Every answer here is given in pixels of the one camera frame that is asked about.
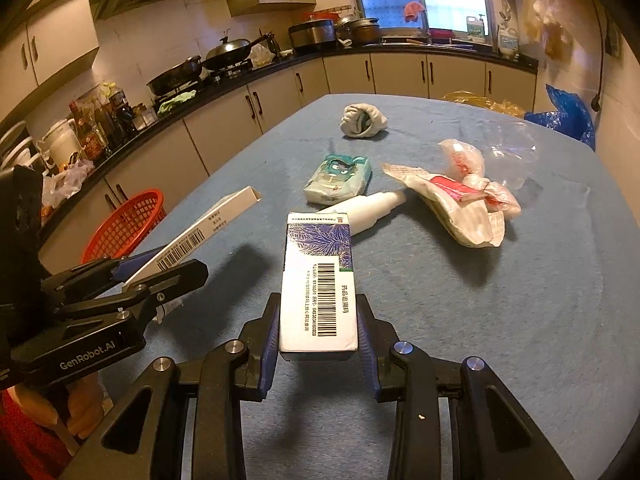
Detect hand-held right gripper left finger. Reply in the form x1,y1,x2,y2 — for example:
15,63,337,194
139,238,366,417
60,292,283,480

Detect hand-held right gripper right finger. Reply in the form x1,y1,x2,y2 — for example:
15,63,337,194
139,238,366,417
354,292,576,480

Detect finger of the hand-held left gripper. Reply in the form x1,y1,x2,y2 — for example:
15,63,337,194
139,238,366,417
52,259,210,325
40,246,171,306

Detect orange plastic basket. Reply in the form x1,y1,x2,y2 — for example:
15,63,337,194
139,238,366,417
81,189,167,265

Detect white slim cardboard box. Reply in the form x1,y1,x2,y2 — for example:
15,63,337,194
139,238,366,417
122,186,262,293

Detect blue white medicine box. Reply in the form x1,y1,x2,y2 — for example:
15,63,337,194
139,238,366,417
278,211,361,361

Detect white plastic bottle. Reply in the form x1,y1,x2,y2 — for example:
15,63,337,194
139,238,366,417
316,190,408,237

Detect white red label bag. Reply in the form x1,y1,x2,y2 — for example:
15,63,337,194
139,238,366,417
382,162,507,248

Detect teal tissue packet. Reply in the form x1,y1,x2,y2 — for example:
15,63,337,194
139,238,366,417
303,154,373,206

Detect knotted clear plastic bag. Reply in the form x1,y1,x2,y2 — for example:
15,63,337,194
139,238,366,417
439,138,522,218

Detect white grey cloth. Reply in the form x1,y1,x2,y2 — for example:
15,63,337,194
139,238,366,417
340,102,389,138

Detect clear plastic cup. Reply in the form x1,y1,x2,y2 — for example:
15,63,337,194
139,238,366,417
482,122,542,192

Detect person's left hand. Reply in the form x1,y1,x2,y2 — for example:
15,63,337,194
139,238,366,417
62,372,108,441

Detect blue tablecloth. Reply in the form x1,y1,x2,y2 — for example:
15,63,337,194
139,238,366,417
37,92,640,480

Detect person's red clothing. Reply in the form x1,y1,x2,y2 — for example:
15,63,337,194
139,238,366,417
0,390,76,480

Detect pile of clear plastic bags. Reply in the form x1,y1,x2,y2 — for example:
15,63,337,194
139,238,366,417
40,160,96,211

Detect row of condiment bottles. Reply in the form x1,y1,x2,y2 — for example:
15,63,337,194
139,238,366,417
67,82,146,161

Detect cream lower kitchen cabinets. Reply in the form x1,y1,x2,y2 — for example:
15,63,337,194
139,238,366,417
37,52,538,261

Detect white dish rack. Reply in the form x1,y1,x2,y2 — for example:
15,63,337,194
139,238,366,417
0,122,41,171

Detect green cloth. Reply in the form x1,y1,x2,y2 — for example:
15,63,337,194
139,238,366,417
156,90,198,116

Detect black frying pan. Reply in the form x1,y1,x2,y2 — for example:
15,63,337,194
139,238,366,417
146,55,205,97

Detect gas stove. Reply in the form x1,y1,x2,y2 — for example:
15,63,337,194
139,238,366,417
197,62,256,92

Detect wok with metal lid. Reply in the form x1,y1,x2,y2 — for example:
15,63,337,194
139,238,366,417
200,32,276,72

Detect white crumpled plastic bag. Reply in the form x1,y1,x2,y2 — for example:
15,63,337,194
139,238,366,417
249,42,277,68

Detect black kitchen countertop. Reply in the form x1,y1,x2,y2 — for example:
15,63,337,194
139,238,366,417
37,42,538,241

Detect yellow plastic bag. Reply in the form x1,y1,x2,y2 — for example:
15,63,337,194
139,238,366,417
442,90,526,118

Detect black rice cooker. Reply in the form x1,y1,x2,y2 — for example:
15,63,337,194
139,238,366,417
288,17,337,56

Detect blue plastic bag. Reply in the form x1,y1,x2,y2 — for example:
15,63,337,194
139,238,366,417
525,84,598,151

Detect stacked metal pots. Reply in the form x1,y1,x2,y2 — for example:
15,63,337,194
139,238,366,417
335,15,382,47

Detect white plastic jug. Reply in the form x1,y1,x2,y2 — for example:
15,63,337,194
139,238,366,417
497,25,521,58

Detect green label detergent bottle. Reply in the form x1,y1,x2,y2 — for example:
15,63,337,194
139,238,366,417
465,14,488,43

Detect hanging plastic bags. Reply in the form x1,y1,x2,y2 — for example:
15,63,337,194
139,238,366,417
520,0,571,61

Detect cream large wall cabinets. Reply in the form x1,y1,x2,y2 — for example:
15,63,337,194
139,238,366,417
0,0,121,121

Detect black power cord with plug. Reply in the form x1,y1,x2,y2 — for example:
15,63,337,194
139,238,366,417
585,0,608,111

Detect wall socket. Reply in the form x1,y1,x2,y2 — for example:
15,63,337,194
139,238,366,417
604,15,623,58

